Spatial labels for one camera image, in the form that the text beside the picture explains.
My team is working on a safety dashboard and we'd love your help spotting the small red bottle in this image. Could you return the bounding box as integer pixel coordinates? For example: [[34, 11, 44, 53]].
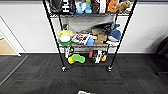
[[88, 49, 94, 59]]

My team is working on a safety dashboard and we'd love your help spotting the white door frame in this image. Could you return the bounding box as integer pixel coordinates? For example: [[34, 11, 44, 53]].
[[0, 16, 26, 56]]

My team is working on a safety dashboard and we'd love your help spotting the white dark bottle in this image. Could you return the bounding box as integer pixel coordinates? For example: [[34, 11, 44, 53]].
[[65, 46, 74, 58]]

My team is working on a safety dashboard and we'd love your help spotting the printed white packet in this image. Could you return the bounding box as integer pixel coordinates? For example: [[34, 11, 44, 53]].
[[71, 32, 89, 46]]

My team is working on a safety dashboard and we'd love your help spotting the orange bottle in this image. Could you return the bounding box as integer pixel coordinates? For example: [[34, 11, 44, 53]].
[[100, 53, 108, 63]]

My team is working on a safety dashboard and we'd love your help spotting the yellow green bowl stack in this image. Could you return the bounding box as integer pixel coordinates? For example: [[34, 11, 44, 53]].
[[57, 29, 74, 47]]

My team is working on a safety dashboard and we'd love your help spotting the black box white stripe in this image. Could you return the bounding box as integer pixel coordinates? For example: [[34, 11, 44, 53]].
[[91, 0, 107, 14]]

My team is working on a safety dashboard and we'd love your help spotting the brown plush toy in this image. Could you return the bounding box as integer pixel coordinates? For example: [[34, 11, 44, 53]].
[[116, 0, 132, 14]]

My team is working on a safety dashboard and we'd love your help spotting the green yellow foam toy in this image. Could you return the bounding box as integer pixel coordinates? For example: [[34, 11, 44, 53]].
[[67, 53, 86, 65]]

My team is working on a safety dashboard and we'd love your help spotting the pale spotted basket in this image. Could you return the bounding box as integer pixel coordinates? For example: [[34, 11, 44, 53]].
[[77, 90, 98, 94]]

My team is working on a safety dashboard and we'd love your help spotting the dark grey bag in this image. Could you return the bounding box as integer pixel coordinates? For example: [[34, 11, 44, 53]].
[[91, 21, 116, 34]]

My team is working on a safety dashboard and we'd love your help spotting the black wire shelf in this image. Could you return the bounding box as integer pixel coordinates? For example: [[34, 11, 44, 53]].
[[41, 0, 138, 73]]

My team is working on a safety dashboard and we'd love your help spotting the blue cloth hat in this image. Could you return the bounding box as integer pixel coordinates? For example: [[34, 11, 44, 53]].
[[107, 23, 123, 43]]

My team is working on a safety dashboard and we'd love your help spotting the small blue box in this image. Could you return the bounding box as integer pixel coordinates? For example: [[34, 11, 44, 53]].
[[86, 38, 95, 47]]

